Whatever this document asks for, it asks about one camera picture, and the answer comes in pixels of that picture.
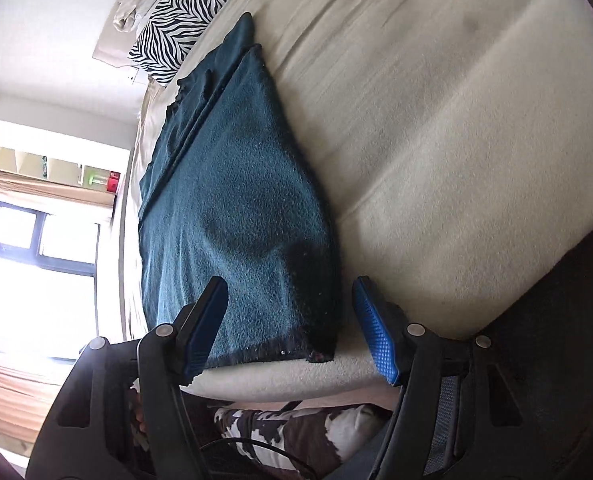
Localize zebra print pillow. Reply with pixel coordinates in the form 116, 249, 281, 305
128, 0, 257, 86

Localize black framed window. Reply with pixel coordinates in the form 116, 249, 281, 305
0, 198, 101, 361

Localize beige roller blind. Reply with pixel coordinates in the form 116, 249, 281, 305
0, 170, 117, 207

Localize cream bed mattress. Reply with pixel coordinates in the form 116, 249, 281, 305
124, 0, 593, 403

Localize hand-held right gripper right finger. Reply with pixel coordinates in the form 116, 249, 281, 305
352, 275, 542, 480

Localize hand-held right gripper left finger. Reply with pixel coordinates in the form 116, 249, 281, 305
26, 275, 228, 480

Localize camouflage print pants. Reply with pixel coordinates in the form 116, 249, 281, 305
126, 385, 394, 480

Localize black cable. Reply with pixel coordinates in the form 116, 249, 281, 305
199, 437, 319, 480

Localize dark teal towel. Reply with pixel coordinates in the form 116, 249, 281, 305
137, 11, 341, 369

